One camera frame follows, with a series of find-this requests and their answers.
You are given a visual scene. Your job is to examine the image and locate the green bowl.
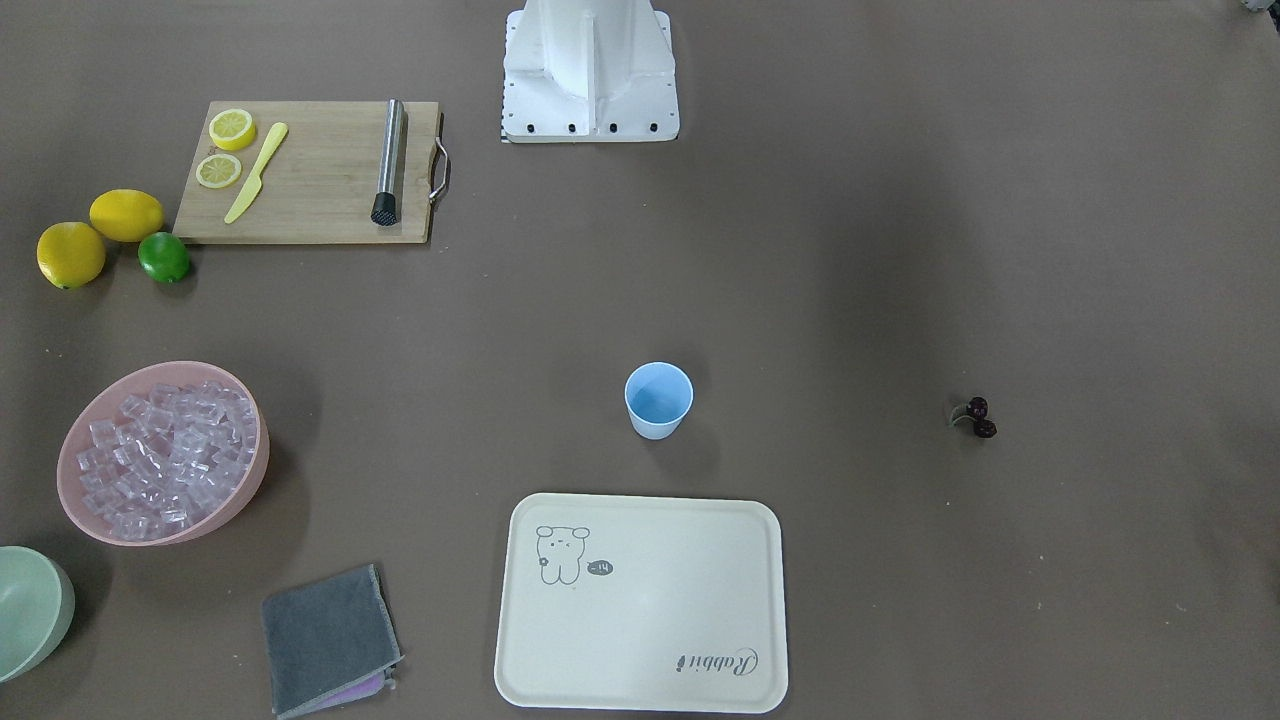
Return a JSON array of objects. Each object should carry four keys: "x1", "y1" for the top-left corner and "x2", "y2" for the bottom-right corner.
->
[{"x1": 1, "y1": 546, "x2": 76, "y2": 683}]

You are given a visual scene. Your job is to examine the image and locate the grey folded cloth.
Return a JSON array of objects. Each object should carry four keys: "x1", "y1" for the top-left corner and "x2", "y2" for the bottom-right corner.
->
[{"x1": 261, "y1": 564, "x2": 403, "y2": 719}]

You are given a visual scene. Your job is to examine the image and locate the wooden cutting board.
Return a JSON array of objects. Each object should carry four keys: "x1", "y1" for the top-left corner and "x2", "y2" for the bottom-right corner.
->
[{"x1": 172, "y1": 100, "x2": 448, "y2": 245}]

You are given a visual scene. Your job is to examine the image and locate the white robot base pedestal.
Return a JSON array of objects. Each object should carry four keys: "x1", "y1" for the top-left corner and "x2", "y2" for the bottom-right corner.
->
[{"x1": 500, "y1": 1, "x2": 681, "y2": 143}]

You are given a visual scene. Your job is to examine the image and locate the light blue cup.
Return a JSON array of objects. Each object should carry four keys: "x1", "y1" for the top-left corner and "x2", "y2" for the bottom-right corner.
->
[{"x1": 623, "y1": 361, "x2": 695, "y2": 439}]

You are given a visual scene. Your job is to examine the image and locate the pink bowl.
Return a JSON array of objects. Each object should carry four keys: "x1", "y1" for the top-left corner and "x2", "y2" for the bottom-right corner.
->
[{"x1": 56, "y1": 361, "x2": 271, "y2": 547}]

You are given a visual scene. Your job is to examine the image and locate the steel muddler black tip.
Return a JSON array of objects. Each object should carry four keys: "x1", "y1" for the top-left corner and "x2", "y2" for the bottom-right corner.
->
[{"x1": 370, "y1": 97, "x2": 407, "y2": 227}]

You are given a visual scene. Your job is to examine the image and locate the yellow plastic knife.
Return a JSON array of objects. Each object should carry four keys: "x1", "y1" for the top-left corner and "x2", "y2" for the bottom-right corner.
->
[{"x1": 223, "y1": 122, "x2": 289, "y2": 225}]

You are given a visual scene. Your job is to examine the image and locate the cream rabbit tray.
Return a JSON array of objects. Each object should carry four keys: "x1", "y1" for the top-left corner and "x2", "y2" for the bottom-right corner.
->
[{"x1": 493, "y1": 492, "x2": 790, "y2": 714}]

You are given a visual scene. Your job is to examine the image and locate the lemon slice lower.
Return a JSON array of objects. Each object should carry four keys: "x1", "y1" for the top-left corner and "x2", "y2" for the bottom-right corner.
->
[{"x1": 193, "y1": 152, "x2": 243, "y2": 190}]

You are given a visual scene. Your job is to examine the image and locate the pile of clear ice cubes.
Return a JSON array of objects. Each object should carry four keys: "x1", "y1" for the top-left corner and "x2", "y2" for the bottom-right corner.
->
[{"x1": 76, "y1": 380, "x2": 260, "y2": 542}]

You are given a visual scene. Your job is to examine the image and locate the green lime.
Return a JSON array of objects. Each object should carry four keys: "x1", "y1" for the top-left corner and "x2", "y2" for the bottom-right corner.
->
[{"x1": 137, "y1": 231, "x2": 192, "y2": 283}]

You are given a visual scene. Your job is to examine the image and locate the yellow lemon near board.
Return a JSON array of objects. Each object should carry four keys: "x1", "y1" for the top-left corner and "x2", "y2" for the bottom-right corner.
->
[{"x1": 90, "y1": 188, "x2": 165, "y2": 243}]

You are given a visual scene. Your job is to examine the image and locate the lemon slice upper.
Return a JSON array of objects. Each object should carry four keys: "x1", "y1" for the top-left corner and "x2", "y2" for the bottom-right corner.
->
[{"x1": 207, "y1": 108, "x2": 257, "y2": 152}]

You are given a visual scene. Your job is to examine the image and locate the dark cherries pair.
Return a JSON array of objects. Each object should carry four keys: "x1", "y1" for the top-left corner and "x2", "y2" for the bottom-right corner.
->
[{"x1": 948, "y1": 396, "x2": 998, "y2": 439}]

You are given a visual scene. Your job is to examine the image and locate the lemon slice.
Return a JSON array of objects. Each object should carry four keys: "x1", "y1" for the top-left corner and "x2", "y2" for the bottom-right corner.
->
[
  {"x1": 193, "y1": 152, "x2": 243, "y2": 190},
  {"x1": 207, "y1": 108, "x2": 257, "y2": 152}
]

